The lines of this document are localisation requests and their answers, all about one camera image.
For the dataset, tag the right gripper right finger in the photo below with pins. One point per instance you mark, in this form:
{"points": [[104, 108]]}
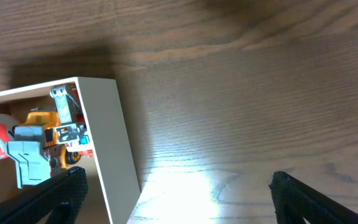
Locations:
{"points": [[296, 202]]}

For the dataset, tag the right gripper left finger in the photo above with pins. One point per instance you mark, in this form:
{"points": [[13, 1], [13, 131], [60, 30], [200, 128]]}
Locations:
{"points": [[59, 198]]}

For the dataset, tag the yellow grey toy truck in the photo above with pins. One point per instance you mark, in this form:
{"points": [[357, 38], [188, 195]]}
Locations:
{"points": [[35, 149]]}

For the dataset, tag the white cardboard box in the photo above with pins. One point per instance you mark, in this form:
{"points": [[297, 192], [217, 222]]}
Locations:
{"points": [[113, 188]]}

